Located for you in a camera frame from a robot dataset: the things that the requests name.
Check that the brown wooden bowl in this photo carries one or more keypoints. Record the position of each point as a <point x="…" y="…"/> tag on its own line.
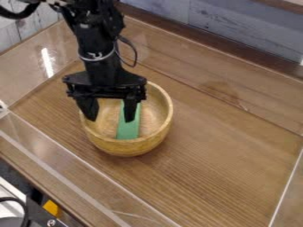
<point x="155" y="121"/>

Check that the clear acrylic tray wall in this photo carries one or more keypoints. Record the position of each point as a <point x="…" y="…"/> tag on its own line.
<point x="90" y="197"/>

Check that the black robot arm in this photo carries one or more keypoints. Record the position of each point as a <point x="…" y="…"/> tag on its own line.
<point x="96" y="23"/>

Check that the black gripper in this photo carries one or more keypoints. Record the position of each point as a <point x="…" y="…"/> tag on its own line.
<point x="105" y="80"/>

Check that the green rectangular block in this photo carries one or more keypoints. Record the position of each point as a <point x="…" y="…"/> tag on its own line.
<point x="128" y="130"/>

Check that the yellow and black device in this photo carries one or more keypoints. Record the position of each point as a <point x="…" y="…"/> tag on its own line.
<point x="56" y="211"/>

